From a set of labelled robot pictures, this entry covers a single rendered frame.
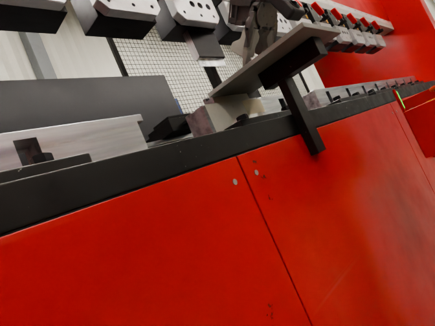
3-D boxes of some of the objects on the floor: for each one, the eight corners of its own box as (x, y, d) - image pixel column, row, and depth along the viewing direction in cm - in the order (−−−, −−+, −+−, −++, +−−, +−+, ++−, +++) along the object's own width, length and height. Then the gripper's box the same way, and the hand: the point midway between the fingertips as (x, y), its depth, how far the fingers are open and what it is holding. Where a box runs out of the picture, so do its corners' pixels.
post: (313, 295, 195) (178, -3, 210) (306, 296, 198) (173, 2, 213) (316, 292, 199) (184, -2, 214) (309, 292, 202) (179, 3, 217)
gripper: (260, -29, 77) (248, 66, 86) (224, -38, 68) (215, 68, 77) (292, -29, 72) (276, 72, 80) (258, -40, 63) (245, 75, 72)
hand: (257, 66), depth 76 cm, fingers open, 5 cm apart
